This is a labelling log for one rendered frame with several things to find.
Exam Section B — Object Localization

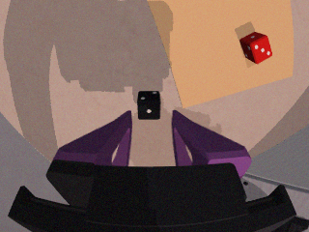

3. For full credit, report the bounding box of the tan mat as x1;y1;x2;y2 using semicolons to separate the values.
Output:
147;0;294;108

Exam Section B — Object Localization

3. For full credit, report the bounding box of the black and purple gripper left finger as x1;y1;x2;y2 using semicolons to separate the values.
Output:
53;110;132;166

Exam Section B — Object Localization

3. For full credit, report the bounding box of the red die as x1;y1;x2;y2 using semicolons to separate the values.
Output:
239;32;272;64

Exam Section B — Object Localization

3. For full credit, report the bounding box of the black die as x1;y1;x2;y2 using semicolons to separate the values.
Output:
137;91;160;120

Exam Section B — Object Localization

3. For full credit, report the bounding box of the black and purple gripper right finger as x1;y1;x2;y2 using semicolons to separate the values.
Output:
172;110;252;178

